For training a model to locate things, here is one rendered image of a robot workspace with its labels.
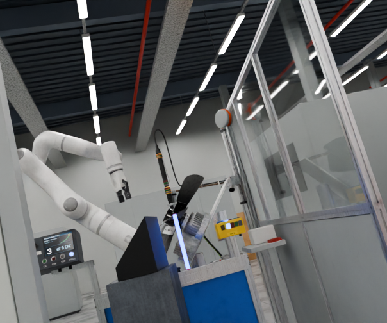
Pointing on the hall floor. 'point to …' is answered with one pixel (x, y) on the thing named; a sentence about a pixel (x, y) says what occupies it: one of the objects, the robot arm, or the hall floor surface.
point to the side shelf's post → (274, 286)
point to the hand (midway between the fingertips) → (125, 198)
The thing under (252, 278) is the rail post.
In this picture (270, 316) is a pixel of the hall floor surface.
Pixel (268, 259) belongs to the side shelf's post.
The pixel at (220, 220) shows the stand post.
